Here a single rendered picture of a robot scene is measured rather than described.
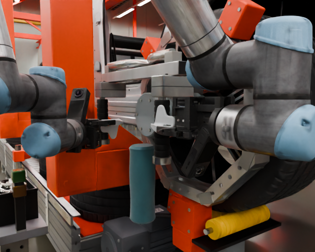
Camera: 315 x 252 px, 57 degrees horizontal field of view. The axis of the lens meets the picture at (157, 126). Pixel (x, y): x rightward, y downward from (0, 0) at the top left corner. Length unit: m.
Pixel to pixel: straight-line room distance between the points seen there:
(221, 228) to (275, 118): 0.55
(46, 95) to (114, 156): 0.67
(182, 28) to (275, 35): 0.14
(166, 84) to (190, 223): 0.49
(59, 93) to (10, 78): 0.13
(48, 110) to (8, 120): 2.41
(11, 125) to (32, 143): 2.42
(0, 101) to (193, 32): 0.33
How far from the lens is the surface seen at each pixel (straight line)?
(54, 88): 0.64
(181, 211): 0.99
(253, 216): 1.01
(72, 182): 1.19
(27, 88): 0.58
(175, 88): 0.66
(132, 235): 1.14
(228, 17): 0.82
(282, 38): 0.43
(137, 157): 0.95
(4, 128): 3.05
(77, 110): 0.80
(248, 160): 0.76
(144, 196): 0.99
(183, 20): 0.47
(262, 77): 0.43
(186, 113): 0.54
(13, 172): 1.07
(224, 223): 0.93
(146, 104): 0.84
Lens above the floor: 0.90
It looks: 6 degrees down
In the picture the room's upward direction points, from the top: straight up
